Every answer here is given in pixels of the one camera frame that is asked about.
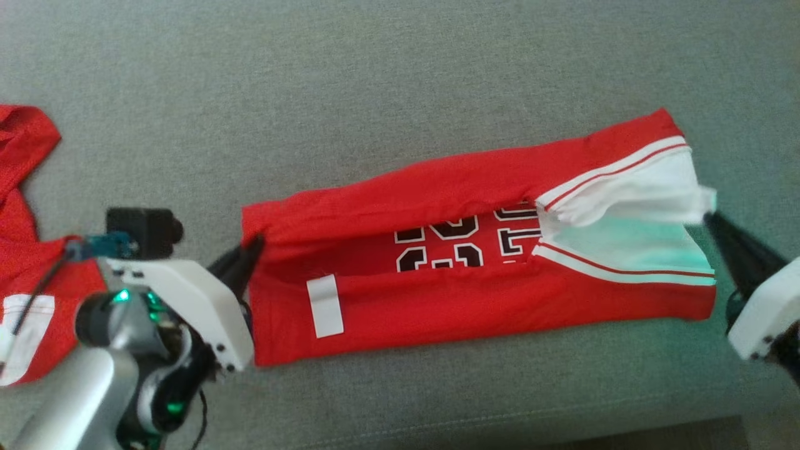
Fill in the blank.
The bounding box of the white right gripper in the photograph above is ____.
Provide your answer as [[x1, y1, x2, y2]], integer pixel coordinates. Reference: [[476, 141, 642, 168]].
[[704, 212, 800, 362]]

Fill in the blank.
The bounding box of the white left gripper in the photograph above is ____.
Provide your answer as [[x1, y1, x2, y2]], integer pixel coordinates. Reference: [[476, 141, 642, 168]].
[[103, 235, 266, 373]]

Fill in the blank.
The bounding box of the red basketball jersey white trim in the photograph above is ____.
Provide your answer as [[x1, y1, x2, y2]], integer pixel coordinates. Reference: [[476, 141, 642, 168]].
[[241, 107, 718, 368]]

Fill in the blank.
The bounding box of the red garment white patch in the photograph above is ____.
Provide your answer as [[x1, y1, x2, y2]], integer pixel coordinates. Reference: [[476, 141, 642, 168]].
[[0, 104, 110, 386]]

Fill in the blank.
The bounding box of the blue circuit board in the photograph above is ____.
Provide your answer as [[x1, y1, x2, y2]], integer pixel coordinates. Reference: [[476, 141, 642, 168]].
[[66, 232, 139, 262]]

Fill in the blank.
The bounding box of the thin black cable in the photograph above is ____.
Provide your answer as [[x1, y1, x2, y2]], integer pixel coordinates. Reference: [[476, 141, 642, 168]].
[[191, 387, 210, 450], [11, 249, 74, 338]]

